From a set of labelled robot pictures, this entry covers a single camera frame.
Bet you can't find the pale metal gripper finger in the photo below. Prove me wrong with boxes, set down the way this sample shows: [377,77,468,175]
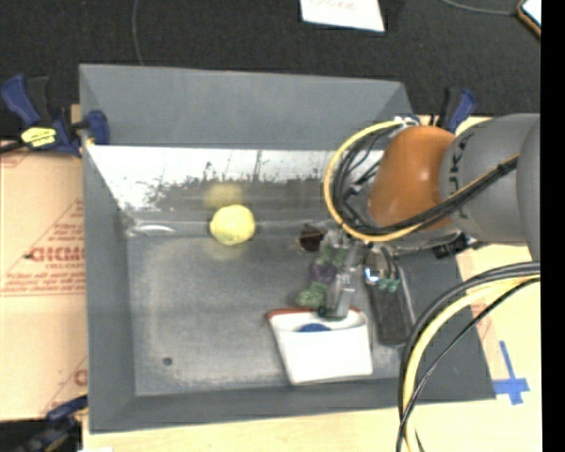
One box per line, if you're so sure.
[341,273,358,318]
[328,276,344,318]

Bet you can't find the green and purple toy grapes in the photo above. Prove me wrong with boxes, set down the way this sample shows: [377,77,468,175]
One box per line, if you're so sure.
[295,242,354,309]

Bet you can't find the white cup with red rim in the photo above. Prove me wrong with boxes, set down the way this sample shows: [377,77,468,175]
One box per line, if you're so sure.
[266,306,376,387]

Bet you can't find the yellow ball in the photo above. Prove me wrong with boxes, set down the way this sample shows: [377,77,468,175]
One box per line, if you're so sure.
[209,203,257,247]

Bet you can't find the grey metal bin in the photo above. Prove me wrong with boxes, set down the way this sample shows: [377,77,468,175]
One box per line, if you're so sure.
[77,62,497,433]

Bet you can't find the brown cardboard board red print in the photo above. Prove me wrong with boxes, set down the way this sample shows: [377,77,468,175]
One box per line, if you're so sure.
[0,142,91,424]

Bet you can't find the black cylinder on white bracket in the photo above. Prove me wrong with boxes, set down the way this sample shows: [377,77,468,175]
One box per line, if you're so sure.
[430,234,476,260]

